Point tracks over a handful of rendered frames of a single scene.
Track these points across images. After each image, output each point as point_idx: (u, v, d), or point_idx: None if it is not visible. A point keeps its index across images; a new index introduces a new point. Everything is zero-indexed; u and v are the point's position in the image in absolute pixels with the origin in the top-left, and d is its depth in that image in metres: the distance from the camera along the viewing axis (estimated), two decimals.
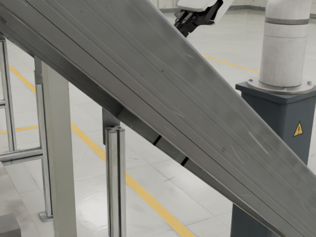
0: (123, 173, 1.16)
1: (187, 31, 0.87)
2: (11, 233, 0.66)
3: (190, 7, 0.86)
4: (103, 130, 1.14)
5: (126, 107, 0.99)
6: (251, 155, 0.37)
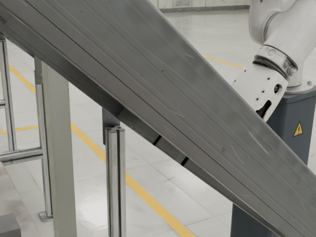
0: (123, 173, 1.16)
1: None
2: (11, 233, 0.66)
3: None
4: (103, 130, 1.14)
5: (126, 107, 0.99)
6: (251, 155, 0.37)
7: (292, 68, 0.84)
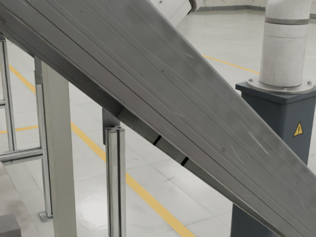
0: (123, 173, 1.16)
1: None
2: (11, 233, 0.66)
3: None
4: (103, 130, 1.14)
5: (126, 107, 0.99)
6: (251, 155, 0.37)
7: None
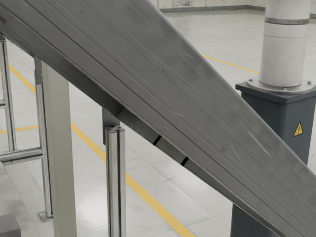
0: (123, 173, 1.16)
1: None
2: (11, 233, 0.66)
3: None
4: (103, 130, 1.14)
5: (126, 107, 0.99)
6: (251, 155, 0.37)
7: None
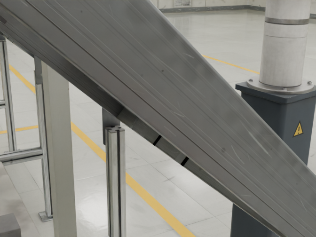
0: (123, 173, 1.16)
1: None
2: (11, 233, 0.66)
3: None
4: (103, 130, 1.14)
5: (126, 107, 0.99)
6: (251, 155, 0.37)
7: None
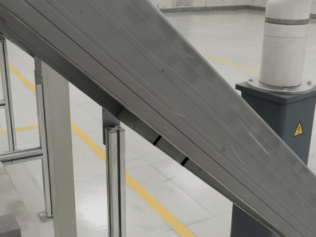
0: (123, 173, 1.16)
1: None
2: (11, 233, 0.66)
3: None
4: (103, 130, 1.14)
5: (126, 107, 0.99)
6: (251, 155, 0.37)
7: None
